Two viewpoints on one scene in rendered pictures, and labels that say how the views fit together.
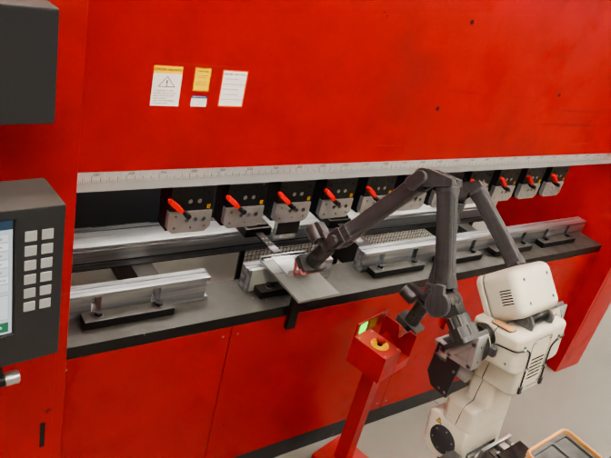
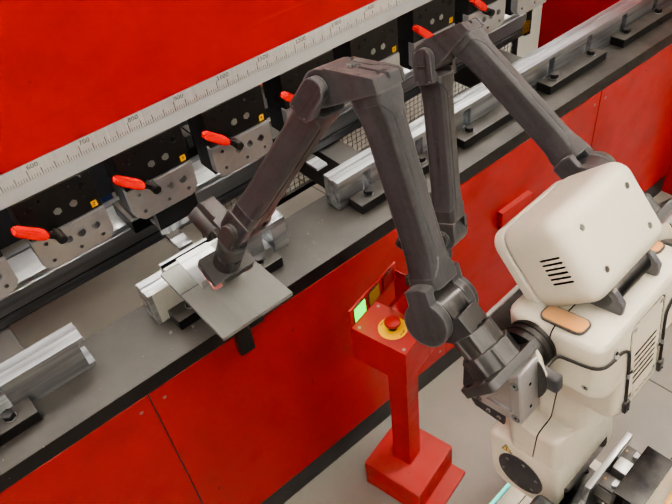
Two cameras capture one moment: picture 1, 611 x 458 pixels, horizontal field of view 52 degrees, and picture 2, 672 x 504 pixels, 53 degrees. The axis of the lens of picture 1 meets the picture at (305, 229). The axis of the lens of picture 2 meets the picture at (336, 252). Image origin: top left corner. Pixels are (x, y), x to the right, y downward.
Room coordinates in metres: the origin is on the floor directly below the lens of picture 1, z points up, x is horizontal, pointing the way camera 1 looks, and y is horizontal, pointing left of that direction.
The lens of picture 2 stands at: (0.92, -0.37, 2.03)
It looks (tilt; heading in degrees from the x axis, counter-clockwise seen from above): 43 degrees down; 5
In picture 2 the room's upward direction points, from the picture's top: 8 degrees counter-clockwise
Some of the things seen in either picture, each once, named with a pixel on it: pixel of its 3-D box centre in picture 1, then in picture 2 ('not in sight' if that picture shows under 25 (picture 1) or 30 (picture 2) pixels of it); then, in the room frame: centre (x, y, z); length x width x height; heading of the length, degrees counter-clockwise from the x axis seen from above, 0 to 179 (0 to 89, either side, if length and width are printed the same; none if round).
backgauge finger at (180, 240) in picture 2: (261, 233); (158, 218); (2.18, 0.17, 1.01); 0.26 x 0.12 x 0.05; 40
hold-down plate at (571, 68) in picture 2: (509, 248); (572, 70); (2.92, -1.04, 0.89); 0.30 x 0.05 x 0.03; 130
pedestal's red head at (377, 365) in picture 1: (382, 344); (400, 322); (2.02, -0.41, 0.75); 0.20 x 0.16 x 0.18; 143
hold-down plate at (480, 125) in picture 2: (457, 257); (491, 121); (2.67, -0.74, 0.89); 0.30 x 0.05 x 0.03; 130
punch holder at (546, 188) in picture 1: (549, 177); not in sight; (3.07, -1.14, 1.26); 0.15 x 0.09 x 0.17; 130
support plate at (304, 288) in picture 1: (299, 277); (225, 284); (1.95, -0.02, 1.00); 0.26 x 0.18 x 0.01; 40
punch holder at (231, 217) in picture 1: (240, 200); (58, 212); (1.92, 0.24, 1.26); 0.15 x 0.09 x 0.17; 130
